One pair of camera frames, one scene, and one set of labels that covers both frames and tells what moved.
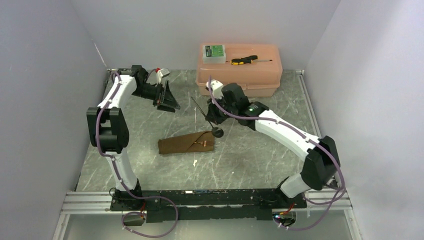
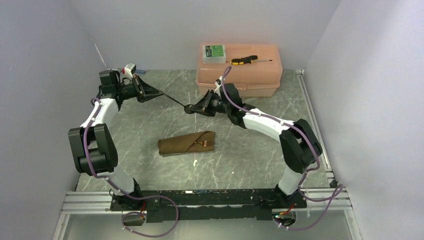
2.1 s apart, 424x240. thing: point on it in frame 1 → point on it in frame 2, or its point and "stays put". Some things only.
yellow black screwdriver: [246, 60] stays put
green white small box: [214, 54] stays put
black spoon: [216, 131] → [186, 107]
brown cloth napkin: [204, 141] stays put
